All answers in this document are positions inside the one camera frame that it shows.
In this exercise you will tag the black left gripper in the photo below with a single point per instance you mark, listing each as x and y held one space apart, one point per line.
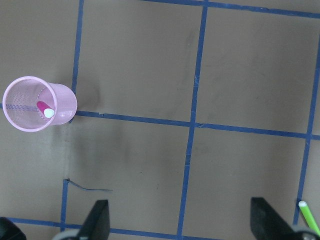
9 231

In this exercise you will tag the green pen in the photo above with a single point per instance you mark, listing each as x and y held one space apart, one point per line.
308 217

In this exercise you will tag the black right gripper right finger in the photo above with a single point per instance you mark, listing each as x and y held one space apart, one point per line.
266 223

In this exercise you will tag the pink mesh cup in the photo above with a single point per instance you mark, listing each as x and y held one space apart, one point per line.
19 103

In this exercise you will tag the pink pen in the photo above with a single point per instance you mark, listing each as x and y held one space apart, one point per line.
45 109

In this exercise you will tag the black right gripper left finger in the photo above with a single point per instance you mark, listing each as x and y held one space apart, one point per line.
97 224

